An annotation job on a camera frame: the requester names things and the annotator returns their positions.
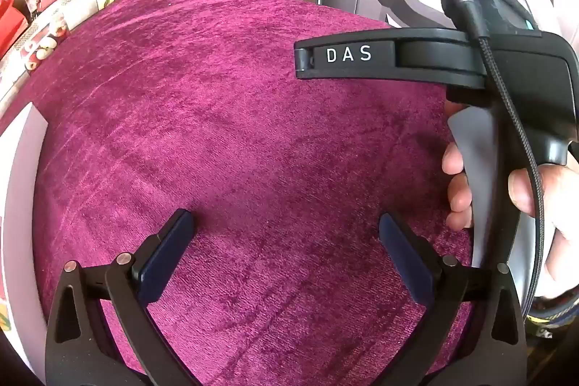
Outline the fruit printed oilcloth roll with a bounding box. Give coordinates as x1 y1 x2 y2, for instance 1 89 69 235
0 0 139 111

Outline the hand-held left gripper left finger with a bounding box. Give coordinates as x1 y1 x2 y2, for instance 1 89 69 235
45 209 195 386

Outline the black braided cable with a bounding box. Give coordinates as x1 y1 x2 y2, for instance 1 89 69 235
432 0 546 323

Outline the person's right hand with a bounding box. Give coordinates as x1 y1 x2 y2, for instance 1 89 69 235
442 142 579 301

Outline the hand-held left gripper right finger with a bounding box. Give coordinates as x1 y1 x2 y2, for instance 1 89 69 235
379 212 529 386

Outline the red tote bag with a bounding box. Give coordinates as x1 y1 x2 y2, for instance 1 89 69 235
0 0 29 58

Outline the purple velvet tablecloth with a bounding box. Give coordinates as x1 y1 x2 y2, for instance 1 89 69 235
0 0 480 386

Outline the white cardboard box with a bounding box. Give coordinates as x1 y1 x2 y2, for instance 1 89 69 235
0 101 50 328

